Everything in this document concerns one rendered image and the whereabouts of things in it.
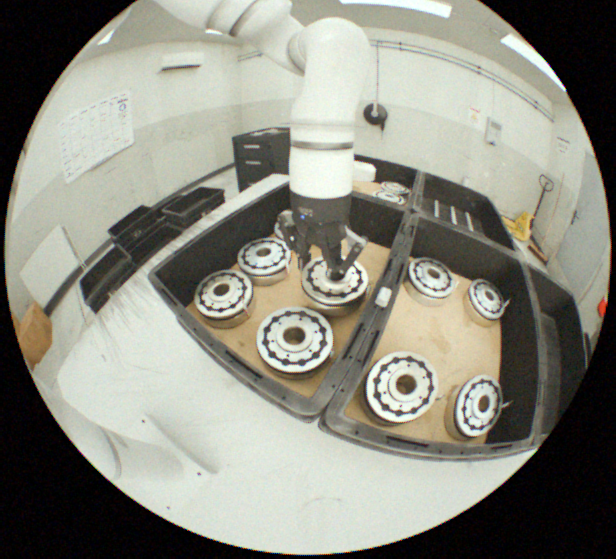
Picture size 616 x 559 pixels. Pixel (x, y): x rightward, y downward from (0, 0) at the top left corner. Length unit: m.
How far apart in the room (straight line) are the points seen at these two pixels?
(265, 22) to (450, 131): 3.42
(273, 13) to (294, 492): 0.61
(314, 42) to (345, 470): 0.56
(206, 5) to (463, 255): 0.55
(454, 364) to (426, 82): 3.45
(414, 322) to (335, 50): 0.38
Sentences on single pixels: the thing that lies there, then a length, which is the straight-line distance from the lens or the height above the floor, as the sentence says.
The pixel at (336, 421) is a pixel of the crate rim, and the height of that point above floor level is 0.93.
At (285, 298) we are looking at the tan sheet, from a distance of 0.36.
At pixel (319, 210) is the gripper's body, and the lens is 0.23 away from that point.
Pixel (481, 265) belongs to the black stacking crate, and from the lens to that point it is 0.50.
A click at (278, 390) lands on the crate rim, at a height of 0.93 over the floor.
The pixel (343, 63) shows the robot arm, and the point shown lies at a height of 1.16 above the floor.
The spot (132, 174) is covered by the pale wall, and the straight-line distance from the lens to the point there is 3.24.
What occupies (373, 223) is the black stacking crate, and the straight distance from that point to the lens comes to 0.47.
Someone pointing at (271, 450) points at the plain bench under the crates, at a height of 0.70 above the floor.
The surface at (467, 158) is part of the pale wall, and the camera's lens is 3.65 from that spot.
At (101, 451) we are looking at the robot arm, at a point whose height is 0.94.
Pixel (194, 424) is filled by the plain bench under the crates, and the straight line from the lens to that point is 0.47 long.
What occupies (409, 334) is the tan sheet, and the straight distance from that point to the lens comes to 0.35.
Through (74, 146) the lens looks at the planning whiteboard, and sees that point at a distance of 3.09.
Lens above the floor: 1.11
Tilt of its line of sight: 39 degrees down
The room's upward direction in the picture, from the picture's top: straight up
